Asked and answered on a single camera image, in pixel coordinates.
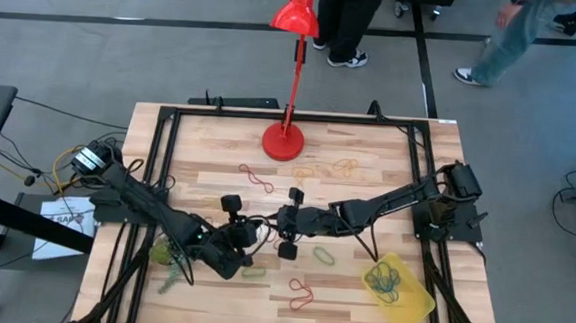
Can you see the green rubber band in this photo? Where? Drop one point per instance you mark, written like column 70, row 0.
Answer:
column 242, row 272
column 315, row 253

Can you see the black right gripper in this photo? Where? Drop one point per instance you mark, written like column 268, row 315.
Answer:
column 314, row 222

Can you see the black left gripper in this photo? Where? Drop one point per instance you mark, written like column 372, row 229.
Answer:
column 222, row 255

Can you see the dark red rubber band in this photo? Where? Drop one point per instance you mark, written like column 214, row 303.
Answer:
column 274, row 241

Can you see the blue rubber band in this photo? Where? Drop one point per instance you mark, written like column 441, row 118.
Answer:
column 378, row 279
column 386, row 275

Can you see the yellow rubber band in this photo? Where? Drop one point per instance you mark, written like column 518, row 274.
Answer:
column 295, row 172
column 348, row 161

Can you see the red desk lamp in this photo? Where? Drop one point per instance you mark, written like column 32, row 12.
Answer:
column 283, row 141

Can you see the black power strip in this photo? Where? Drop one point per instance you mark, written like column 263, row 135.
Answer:
column 241, row 101

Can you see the yellow translucent plastic bin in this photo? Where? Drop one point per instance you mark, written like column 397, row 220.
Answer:
column 417, row 307

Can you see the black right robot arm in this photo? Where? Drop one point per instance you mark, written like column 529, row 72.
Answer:
column 391, row 198

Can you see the small potted succulent plant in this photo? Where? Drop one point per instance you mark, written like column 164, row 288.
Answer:
column 162, row 251

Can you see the grey rubber band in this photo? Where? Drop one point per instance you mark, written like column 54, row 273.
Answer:
column 390, row 288

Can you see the white printed sheet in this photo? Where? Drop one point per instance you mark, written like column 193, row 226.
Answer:
column 64, row 218

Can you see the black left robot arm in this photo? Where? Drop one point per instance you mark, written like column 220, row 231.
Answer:
column 140, row 197

